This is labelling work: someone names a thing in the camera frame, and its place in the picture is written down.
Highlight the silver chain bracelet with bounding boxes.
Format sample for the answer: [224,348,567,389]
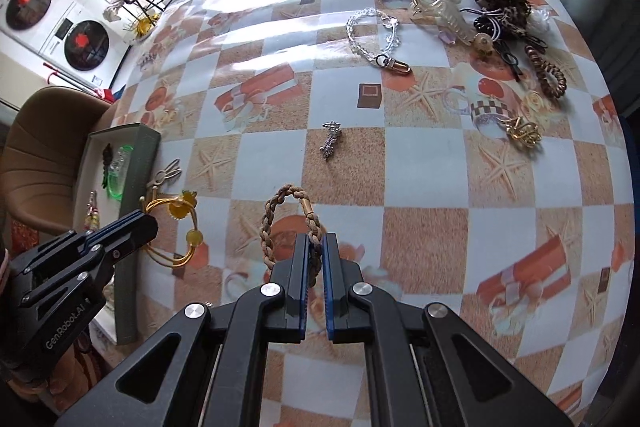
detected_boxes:
[345,6,412,75]

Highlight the beige rabbit hair clip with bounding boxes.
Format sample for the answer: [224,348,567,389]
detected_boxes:
[146,158,182,190]

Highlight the green plastic bangle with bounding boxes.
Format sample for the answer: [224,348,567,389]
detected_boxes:
[106,144,134,200]

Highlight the gold knot hair tie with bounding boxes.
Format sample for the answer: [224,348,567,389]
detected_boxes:
[504,116,544,150]

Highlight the small silver rhinestone clip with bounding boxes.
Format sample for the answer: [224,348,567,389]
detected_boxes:
[319,120,342,161]

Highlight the yellow bead hair tie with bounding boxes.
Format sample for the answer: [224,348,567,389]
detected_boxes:
[139,186,206,269]

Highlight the lower white washing machine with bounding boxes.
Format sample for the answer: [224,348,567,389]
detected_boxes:
[40,3,129,89]

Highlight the small silver pearl charm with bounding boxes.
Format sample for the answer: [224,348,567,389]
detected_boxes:
[110,152,127,180]

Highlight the pink yellow spiral hair tie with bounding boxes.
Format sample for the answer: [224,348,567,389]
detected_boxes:
[83,189,100,233]

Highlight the brown leather chair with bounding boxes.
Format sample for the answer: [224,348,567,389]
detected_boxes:
[1,86,116,235]

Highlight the black small claw clip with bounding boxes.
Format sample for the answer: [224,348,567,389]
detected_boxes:
[102,143,114,188]

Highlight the black white hair ties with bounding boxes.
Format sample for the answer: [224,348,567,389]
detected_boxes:
[459,5,549,80]

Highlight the dark green tray box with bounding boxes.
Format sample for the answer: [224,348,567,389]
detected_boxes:
[73,124,160,345]

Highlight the brown braided bracelet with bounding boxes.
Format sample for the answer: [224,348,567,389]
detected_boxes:
[259,183,327,289]

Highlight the clear plastic hair claw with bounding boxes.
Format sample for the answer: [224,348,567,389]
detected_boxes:
[411,0,476,46]

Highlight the checkered patterned tablecloth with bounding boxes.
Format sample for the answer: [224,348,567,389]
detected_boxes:
[115,0,634,423]

